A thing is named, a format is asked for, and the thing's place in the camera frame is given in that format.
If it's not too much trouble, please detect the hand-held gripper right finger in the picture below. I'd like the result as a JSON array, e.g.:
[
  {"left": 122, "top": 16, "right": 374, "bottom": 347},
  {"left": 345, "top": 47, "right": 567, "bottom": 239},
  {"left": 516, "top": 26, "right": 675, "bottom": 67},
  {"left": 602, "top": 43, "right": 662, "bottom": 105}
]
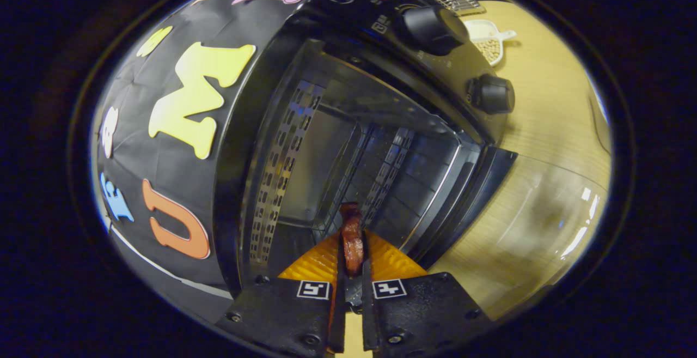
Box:
[{"left": 359, "top": 230, "right": 494, "bottom": 356}]

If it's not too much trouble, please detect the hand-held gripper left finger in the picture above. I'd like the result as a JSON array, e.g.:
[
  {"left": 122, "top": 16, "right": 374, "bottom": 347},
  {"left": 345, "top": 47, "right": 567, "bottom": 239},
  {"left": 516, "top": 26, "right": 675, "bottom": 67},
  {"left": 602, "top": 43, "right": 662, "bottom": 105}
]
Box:
[{"left": 215, "top": 230, "right": 347, "bottom": 356}]

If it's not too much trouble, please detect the brown meat strip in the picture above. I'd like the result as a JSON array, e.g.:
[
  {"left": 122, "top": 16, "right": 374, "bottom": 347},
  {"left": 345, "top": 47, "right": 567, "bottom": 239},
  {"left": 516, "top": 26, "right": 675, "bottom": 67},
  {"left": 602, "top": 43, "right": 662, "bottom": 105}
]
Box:
[{"left": 339, "top": 203, "right": 365, "bottom": 277}]

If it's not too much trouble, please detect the black toaster oven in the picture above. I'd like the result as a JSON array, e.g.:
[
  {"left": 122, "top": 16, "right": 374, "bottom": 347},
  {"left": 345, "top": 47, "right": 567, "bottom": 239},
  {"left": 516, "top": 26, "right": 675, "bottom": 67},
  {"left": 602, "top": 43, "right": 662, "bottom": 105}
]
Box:
[{"left": 212, "top": 0, "right": 612, "bottom": 320}]

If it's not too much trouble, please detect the white divided bean dish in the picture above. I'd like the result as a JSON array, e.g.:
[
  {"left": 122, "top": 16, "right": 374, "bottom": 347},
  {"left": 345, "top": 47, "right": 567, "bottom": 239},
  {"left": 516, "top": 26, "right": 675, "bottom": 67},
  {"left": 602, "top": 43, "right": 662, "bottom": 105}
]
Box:
[{"left": 463, "top": 19, "right": 517, "bottom": 68}]

